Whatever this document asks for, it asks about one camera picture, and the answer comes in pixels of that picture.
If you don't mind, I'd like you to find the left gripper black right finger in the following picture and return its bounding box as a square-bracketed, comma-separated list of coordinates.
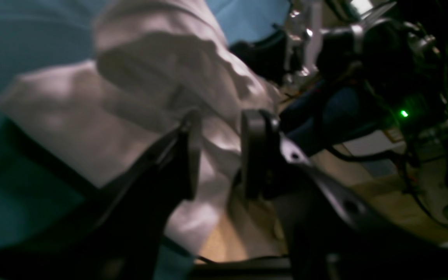
[241, 109, 448, 280]

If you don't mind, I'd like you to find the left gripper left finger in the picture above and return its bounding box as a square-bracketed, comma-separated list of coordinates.
[0, 110, 201, 280]

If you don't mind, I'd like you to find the white T-shirt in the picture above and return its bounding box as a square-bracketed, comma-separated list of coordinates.
[0, 0, 280, 254]

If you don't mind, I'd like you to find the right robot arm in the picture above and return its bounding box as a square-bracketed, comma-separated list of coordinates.
[280, 0, 448, 229]

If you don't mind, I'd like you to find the teal table cloth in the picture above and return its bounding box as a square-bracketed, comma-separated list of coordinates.
[0, 0, 290, 280]

